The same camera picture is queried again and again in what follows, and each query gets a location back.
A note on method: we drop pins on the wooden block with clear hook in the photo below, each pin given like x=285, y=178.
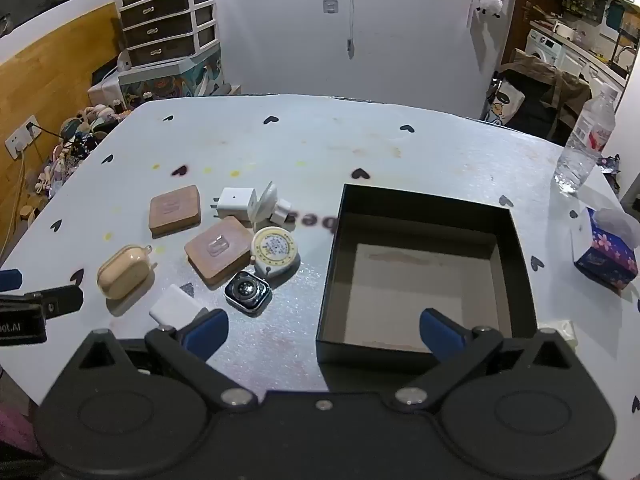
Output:
x=175, y=210
x=216, y=255

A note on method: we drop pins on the blue floral tissue box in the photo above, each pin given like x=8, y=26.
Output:
x=605, y=255

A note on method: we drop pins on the clear wall hook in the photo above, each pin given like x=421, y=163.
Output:
x=331, y=6

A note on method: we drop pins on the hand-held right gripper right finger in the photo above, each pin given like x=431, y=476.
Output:
x=440, y=334

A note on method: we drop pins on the white cartoon tote bag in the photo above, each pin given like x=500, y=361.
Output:
x=502, y=102

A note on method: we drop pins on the blue snack packet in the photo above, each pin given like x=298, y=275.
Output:
x=610, y=162

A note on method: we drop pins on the white wall socket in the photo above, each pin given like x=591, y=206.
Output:
x=22, y=136

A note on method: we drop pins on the white square charger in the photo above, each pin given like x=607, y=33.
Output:
x=172, y=307

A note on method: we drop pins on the beige earbud case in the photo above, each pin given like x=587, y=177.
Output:
x=122, y=272

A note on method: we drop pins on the pile of stuffed toys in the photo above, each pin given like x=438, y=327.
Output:
x=75, y=135

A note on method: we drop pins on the white sheep plush toy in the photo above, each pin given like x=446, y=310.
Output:
x=490, y=5

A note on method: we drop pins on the round cream tape measure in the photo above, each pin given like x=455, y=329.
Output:
x=272, y=249

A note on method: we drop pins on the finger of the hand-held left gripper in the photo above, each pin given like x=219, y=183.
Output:
x=10, y=280
x=62, y=301

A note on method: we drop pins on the clear plastic water bottle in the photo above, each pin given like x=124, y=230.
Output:
x=585, y=140

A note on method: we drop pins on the chair with brown jacket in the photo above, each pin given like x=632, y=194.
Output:
x=550, y=90

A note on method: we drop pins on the white drawer cabinet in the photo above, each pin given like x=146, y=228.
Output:
x=160, y=30

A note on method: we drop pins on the white washing machine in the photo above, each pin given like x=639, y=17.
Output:
x=544, y=46

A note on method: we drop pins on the black cardboard box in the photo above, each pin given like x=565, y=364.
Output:
x=425, y=280

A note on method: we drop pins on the colourful printed storage box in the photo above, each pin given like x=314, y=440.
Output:
x=170, y=82

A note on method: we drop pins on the teal hanging bag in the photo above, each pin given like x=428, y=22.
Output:
x=614, y=15

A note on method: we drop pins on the white charger with prongs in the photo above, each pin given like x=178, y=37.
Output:
x=237, y=202

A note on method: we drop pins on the white round plug adapter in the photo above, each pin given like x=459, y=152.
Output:
x=265, y=205

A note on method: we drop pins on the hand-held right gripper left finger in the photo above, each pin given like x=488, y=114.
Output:
x=206, y=332

